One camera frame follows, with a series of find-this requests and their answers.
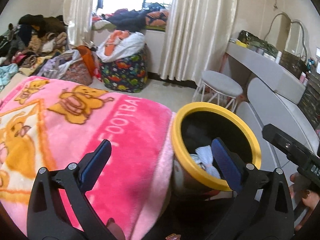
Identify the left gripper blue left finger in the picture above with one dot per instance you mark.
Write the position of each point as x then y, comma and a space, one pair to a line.
82, 179

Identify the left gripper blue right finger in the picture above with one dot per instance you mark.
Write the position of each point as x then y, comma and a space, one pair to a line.
243, 219

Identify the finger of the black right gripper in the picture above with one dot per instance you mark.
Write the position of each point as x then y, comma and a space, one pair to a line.
285, 143

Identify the yellow rimmed black trash bin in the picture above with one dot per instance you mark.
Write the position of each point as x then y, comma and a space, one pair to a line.
197, 124

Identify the person's right hand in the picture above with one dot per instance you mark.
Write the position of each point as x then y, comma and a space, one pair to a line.
310, 199

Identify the person's left hand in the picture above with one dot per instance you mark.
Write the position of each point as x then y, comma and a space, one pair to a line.
115, 229

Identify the dark woven storage basket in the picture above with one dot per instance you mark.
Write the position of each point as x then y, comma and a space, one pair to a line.
307, 75

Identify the pink cartoon fleece blanket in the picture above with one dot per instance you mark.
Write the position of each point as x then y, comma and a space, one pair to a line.
52, 123

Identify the white cosmetic bottle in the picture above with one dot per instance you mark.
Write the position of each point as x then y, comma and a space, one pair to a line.
279, 54

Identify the round grey stool white legs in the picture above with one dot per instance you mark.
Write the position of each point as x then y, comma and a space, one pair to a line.
221, 85

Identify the floral patterned brown bag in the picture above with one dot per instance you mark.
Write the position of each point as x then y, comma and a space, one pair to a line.
78, 73

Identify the arched vanity mirror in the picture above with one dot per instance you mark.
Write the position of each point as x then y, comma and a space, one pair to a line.
287, 35

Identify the dinosaur print fabric bag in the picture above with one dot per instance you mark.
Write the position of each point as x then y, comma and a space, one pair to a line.
129, 74

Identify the dark green camouflage bag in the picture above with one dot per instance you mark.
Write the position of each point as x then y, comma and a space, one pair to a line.
252, 40

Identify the pile of clothes on bed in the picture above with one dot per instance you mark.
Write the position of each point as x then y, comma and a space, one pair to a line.
38, 46

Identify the white orange cloth bundle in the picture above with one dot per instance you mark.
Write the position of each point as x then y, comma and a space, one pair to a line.
120, 44

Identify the right cream curtain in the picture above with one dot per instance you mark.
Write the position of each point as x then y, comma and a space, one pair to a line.
196, 38

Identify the cream curtain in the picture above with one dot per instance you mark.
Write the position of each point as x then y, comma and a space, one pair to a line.
77, 15
196, 38

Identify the clothes pile on windowsill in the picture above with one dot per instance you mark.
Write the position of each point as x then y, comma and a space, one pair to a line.
154, 17

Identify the left cream curtain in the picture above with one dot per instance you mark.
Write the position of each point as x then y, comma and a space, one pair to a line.
77, 15

